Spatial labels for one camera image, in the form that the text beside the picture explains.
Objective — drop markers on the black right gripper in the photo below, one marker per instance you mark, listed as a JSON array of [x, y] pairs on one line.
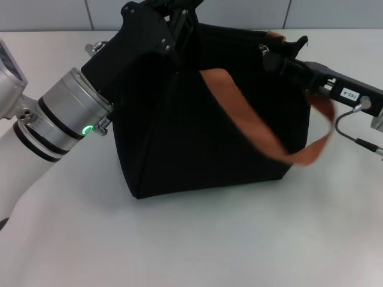
[[344, 86]]

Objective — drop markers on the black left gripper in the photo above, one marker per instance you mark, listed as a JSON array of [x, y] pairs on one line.
[[131, 48]]

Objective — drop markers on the silver zipper pull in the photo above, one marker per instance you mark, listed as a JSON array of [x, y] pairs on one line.
[[264, 50]]

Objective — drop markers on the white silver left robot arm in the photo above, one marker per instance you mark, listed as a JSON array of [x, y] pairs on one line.
[[57, 119]]

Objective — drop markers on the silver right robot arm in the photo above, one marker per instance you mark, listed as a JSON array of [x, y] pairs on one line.
[[378, 124]]

